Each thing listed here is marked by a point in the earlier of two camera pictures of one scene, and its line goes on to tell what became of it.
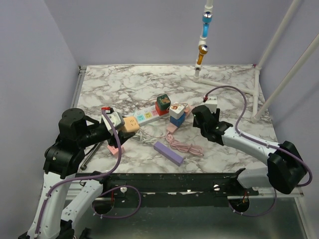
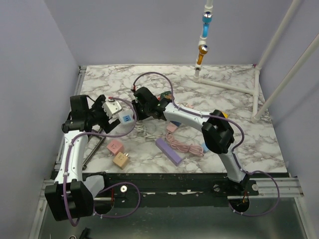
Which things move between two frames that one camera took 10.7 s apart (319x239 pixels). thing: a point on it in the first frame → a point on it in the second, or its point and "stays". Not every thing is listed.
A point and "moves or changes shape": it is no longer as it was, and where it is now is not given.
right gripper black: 216,114 → 140,117
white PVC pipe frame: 257,116 stays
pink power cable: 183,147 stays
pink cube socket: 114,150 stays
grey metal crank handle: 83,167 stays
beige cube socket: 131,124 → 121,160
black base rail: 156,189 stays
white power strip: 148,115 moves or changes shape
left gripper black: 122,136 → 105,125
